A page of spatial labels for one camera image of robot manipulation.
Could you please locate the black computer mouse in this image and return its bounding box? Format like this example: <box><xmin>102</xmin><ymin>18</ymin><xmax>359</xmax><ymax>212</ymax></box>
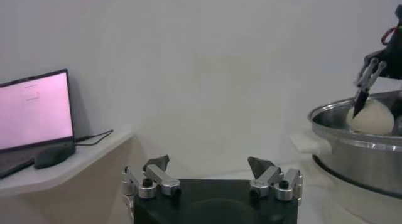
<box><xmin>33</xmin><ymin>142</ymin><xmax>77</xmax><ymax>169</ymax></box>

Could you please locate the cream electric cooking pot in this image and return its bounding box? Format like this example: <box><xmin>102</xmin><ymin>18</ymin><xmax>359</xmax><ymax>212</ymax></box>
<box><xmin>289</xmin><ymin>130</ymin><xmax>402</xmax><ymax>224</ymax></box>

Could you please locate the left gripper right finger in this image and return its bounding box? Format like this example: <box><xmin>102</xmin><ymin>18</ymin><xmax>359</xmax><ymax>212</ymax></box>
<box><xmin>247</xmin><ymin>156</ymin><xmax>304</xmax><ymax>203</ymax></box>

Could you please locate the black laptop power cable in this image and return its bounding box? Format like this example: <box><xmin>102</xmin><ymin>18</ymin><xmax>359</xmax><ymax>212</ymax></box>
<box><xmin>74</xmin><ymin>129</ymin><xmax>114</xmax><ymax>147</ymax></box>

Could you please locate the white side table with mouse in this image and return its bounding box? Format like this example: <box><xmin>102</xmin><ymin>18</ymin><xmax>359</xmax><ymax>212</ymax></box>
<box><xmin>0</xmin><ymin>126</ymin><xmax>134</xmax><ymax>198</ymax></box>

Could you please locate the stainless steel steamer basket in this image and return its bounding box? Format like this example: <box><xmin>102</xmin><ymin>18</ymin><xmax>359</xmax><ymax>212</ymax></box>
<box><xmin>307</xmin><ymin>90</ymin><xmax>402</xmax><ymax>200</ymax></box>

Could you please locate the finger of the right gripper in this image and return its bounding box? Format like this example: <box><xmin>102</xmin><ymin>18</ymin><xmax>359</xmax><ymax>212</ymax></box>
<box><xmin>352</xmin><ymin>57</ymin><xmax>388</xmax><ymax>119</ymax></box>

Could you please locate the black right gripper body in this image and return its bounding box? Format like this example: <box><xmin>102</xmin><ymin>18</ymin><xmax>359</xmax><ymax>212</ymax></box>
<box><xmin>364</xmin><ymin>4</ymin><xmax>402</xmax><ymax>80</ymax></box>

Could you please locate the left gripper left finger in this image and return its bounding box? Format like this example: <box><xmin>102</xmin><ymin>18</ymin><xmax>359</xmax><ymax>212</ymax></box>
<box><xmin>121</xmin><ymin>154</ymin><xmax>182</xmax><ymax>200</ymax></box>

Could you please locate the white steamed baozi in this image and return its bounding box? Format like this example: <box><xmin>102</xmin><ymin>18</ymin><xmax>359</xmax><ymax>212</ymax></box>
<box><xmin>346</xmin><ymin>98</ymin><xmax>395</xmax><ymax>136</ymax></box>

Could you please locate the black laptop with pale screen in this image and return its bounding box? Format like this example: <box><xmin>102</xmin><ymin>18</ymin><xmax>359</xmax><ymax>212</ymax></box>
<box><xmin>0</xmin><ymin>68</ymin><xmax>76</xmax><ymax>179</ymax></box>

